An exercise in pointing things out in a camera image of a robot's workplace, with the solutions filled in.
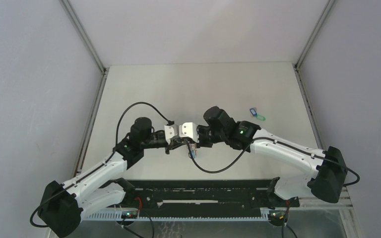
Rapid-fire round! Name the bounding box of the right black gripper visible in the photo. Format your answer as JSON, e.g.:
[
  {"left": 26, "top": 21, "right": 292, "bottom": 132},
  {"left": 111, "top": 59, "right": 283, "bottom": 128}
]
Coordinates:
[{"left": 189, "top": 126, "right": 226, "bottom": 149}]

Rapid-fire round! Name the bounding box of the metal key organizer with rings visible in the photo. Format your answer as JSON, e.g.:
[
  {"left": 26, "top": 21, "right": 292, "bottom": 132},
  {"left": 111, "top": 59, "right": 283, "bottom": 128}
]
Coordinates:
[{"left": 187, "top": 141, "right": 197, "bottom": 159}]

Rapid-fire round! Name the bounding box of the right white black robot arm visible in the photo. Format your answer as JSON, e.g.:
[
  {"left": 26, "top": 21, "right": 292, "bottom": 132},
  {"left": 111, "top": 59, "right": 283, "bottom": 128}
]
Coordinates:
[{"left": 189, "top": 106, "right": 349, "bottom": 206}]

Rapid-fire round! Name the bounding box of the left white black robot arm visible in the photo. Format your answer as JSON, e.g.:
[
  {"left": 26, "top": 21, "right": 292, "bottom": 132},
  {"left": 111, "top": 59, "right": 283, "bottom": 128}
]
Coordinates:
[{"left": 33, "top": 117, "right": 199, "bottom": 238}]

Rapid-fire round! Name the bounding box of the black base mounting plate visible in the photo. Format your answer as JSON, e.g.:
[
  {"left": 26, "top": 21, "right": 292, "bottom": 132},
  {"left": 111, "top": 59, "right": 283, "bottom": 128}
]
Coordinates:
[{"left": 114, "top": 178, "right": 300, "bottom": 217}]

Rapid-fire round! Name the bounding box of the left green circuit board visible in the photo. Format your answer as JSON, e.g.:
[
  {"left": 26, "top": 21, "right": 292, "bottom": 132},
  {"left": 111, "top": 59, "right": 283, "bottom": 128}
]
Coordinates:
[{"left": 121, "top": 211, "right": 138, "bottom": 219}]

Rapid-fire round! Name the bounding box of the green circuit board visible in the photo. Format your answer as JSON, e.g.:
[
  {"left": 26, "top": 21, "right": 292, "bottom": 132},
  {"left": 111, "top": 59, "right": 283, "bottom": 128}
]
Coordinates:
[
  {"left": 268, "top": 212, "right": 287, "bottom": 221},
  {"left": 121, "top": 211, "right": 138, "bottom": 219}
]

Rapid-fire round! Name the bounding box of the right green circuit board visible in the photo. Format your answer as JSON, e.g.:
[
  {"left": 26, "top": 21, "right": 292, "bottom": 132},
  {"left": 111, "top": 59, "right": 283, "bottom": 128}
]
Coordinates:
[{"left": 268, "top": 212, "right": 287, "bottom": 221}]

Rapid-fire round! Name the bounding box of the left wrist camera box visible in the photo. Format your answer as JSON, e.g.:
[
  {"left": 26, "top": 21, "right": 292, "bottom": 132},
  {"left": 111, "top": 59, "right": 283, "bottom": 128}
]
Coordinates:
[{"left": 164, "top": 124, "right": 179, "bottom": 145}]

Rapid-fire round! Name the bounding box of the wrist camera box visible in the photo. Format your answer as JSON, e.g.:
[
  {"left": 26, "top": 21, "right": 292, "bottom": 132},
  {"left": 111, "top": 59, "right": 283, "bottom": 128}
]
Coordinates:
[
  {"left": 179, "top": 122, "right": 199, "bottom": 143},
  {"left": 164, "top": 124, "right": 179, "bottom": 145}
]

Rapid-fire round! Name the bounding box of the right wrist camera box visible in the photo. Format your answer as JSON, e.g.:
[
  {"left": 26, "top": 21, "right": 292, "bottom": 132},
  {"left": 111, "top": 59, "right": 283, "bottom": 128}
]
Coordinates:
[{"left": 179, "top": 122, "right": 199, "bottom": 143}]

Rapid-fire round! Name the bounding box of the right black camera cable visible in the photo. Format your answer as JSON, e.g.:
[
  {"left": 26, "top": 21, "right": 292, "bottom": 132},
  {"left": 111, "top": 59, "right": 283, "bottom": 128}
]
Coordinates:
[{"left": 184, "top": 137, "right": 361, "bottom": 238}]

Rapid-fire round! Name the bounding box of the black camera cable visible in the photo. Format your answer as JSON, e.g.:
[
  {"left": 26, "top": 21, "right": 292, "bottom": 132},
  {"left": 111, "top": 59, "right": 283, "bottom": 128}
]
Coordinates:
[
  {"left": 184, "top": 137, "right": 361, "bottom": 238},
  {"left": 29, "top": 102, "right": 176, "bottom": 228}
]

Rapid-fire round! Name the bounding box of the left black camera cable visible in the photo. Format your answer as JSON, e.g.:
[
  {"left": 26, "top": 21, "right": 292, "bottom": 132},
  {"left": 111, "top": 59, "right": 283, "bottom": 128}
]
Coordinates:
[{"left": 29, "top": 102, "right": 176, "bottom": 228}]

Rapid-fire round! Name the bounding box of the white slotted cable duct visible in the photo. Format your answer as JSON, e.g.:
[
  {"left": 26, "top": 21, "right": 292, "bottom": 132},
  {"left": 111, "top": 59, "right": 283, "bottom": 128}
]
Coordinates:
[{"left": 84, "top": 209, "right": 271, "bottom": 222}]

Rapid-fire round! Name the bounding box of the left aluminium frame post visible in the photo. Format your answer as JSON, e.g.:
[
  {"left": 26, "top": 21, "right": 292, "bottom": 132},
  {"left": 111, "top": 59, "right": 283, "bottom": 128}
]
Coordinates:
[{"left": 59, "top": 0, "right": 107, "bottom": 74}]

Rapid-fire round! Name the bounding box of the aluminium frame post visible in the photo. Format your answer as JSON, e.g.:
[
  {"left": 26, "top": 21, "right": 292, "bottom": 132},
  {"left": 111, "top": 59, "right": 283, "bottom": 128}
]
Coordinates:
[
  {"left": 59, "top": 0, "right": 107, "bottom": 74},
  {"left": 294, "top": 0, "right": 338, "bottom": 71}
]

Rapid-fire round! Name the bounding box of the right aluminium frame post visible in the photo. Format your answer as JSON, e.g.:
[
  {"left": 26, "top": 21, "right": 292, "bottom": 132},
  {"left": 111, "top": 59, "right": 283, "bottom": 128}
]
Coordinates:
[{"left": 294, "top": 0, "right": 338, "bottom": 71}]

